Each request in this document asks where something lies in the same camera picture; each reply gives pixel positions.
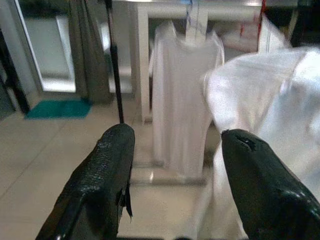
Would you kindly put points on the glass sliding door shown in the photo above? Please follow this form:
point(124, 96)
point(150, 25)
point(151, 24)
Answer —
point(47, 50)

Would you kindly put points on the white t-shirt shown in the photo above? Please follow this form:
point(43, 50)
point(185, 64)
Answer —
point(180, 100)
point(262, 100)

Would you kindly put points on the white glass-door cabinet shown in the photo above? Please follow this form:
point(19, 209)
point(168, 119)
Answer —
point(140, 75)

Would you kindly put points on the teal floor mat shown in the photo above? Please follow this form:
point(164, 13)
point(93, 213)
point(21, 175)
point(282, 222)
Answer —
point(57, 109)

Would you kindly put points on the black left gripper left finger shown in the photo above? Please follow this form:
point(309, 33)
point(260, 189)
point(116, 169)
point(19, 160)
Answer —
point(100, 187)

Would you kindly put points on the grey curtain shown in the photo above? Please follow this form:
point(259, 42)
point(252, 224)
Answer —
point(87, 50)

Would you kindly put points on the black clothes rack post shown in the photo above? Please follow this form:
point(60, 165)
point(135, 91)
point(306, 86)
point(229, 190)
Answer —
point(116, 75)

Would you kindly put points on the red plastic hanger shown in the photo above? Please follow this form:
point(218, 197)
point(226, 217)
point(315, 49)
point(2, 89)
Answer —
point(262, 10)

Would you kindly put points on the grey-white jacket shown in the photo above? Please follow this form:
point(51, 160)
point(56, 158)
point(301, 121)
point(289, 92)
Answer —
point(272, 35)

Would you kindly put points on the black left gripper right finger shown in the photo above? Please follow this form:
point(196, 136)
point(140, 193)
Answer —
point(270, 195)

